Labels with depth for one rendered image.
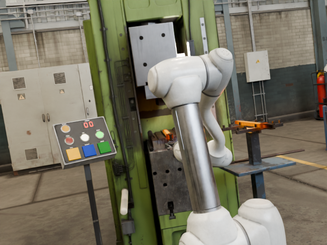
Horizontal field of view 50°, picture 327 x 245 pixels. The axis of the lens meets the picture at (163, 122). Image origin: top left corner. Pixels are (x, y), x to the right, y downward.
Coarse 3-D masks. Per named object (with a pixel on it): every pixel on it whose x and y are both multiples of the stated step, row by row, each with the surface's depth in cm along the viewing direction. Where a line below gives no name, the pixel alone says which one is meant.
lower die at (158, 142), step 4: (156, 132) 279; (160, 132) 276; (172, 132) 264; (152, 136) 266; (156, 136) 263; (160, 136) 253; (164, 136) 249; (176, 136) 243; (152, 140) 243; (156, 140) 242; (160, 140) 242; (164, 140) 242; (176, 140) 243; (152, 144) 246; (156, 144) 242; (160, 144) 242; (164, 144) 242; (156, 148) 242; (160, 148) 242; (164, 148) 243
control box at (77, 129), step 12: (84, 120) 228; (96, 120) 231; (60, 132) 217; (72, 132) 220; (84, 132) 223; (96, 132) 226; (108, 132) 230; (60, 144) 213; (72, 144) 216; (84, 144) 219; (96, 144) 222; (60, 156) 213; (84, 156) 215; (96, 156) 218; (108, 156) 224
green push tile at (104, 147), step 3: (105, 141) 225; (99, 144) 222; (102, 144) 223; (105, 144) 224; (108, 144) 224; (99, 147) 221; (102, 147) 222; (105, 147) 223; (108, 147) 223; (99, 150) 220; (102, 150) 221; (105, 150) 222; (108, 150) 222; (102, 153) 220
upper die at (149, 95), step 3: (144, 87) 244; (147, 87) 238; (144, 90) 252; (147, 90) 238; (144, 93) 261; (147, 93) 238; (150, 93) 239; (144, 96) 270; (147, 96) 239; (150, 96) 239; (153, 96) 239
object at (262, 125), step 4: (244, 124) 231; (248, 124) 226; (252, 124) 221; (260, 124) 209; (264, 124) 206; (268, 124) 202; (272, 124) 200; (264, 128) 207; (268, 128) 203; (272, 128) 200
